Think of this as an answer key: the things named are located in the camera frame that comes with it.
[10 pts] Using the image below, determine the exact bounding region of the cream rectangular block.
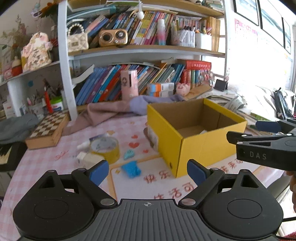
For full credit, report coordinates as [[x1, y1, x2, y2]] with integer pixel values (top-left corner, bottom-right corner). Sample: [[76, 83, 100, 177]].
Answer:
[[77, 152, 104, 169]]

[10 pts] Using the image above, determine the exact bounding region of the floral doll figurine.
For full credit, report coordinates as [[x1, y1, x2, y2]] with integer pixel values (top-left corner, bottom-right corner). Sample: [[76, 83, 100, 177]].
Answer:
[[21, 32, 53, 72]]

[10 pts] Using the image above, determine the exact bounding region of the row of leaning books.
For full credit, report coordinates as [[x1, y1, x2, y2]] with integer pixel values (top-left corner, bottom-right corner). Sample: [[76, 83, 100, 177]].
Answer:
[[72, 62, 185, 106]]

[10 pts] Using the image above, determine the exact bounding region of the yellow tape roll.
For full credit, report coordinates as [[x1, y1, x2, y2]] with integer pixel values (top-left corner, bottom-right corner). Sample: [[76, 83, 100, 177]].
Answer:
[[90, 137, 120, 164]]

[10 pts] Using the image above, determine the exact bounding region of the wooden chess board box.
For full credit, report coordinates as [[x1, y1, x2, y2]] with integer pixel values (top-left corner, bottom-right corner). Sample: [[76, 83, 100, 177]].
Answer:
[[25, 111, 70, 150]]

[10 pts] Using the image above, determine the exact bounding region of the light blue smiley toy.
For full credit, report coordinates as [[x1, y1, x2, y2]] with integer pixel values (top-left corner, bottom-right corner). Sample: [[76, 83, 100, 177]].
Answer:
[[123, 150, 134, 160]]

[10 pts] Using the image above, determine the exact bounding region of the gold retro radio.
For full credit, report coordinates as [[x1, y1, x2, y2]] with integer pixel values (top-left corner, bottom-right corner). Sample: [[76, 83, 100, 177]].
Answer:
[[99, 29, 128, 47]]

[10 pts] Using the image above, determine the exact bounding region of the pink checkered tablecloth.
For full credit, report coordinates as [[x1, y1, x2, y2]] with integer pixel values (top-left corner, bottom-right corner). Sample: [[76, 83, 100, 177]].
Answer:
[[0, 114, 278, 241]]

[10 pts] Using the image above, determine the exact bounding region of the white bookshelf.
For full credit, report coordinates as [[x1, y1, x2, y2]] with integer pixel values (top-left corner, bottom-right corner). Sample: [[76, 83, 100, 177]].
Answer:
[[0, 0, 228, 121]]

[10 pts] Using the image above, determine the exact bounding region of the pink cylindrical container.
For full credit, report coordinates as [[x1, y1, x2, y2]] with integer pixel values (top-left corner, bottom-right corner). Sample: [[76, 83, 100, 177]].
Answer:
[[120, 70, 138, 100]]

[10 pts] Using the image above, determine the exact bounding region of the pink pig figurine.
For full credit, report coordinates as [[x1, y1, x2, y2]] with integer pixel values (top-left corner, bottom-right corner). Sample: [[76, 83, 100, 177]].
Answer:
[[176, 83, 191, 97]]

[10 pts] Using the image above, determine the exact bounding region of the white quilted handbag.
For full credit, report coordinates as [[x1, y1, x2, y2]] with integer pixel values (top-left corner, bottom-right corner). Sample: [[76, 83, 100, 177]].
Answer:
[[67, 23, 89, 53]]

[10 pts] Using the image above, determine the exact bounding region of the person's right hand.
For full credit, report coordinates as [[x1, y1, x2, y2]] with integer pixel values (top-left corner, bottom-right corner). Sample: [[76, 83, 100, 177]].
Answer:
[[286, 171, 296, 212]]

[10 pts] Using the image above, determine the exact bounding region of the yellow cardboard box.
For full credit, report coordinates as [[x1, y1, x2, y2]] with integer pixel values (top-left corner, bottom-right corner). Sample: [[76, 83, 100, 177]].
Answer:
[[147, 98, 247, 178]]

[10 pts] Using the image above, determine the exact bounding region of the pile of papers and booklets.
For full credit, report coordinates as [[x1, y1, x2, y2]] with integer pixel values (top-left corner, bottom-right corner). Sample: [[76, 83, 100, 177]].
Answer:
[[189, 86, 279, 135]]

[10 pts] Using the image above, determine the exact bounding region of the pink mauve cloth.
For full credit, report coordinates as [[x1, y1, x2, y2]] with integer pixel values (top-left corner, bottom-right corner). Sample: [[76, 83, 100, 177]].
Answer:
[[62, 94, 185, 136]]

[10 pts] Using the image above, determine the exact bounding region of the white green-lid jar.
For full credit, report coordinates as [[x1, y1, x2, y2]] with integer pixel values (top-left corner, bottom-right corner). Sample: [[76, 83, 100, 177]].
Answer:
[[50, 96, 64, 112]]

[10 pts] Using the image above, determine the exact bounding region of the grey folded garment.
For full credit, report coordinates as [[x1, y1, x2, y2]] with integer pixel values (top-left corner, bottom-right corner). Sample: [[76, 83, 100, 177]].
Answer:
[[0, 113, 40, 145]]

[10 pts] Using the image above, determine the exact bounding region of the red bottle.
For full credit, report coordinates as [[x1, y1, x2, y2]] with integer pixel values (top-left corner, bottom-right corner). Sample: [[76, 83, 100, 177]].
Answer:
[[44, 87, 54, 114]]

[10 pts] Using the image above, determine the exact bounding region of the red thick dictionary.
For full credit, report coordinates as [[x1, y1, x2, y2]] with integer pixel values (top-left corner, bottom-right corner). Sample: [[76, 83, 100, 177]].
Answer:
[[177, 59, 212, 70]]

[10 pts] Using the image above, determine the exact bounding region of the black phone stand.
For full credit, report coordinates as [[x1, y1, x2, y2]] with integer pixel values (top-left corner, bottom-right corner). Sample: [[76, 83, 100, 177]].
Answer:
[[214, 79, 228, 92]]

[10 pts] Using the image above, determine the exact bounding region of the orange white box stack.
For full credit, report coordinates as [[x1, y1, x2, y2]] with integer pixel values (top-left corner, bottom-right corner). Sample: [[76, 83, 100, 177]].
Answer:
[[147, 83, 175, 97]]

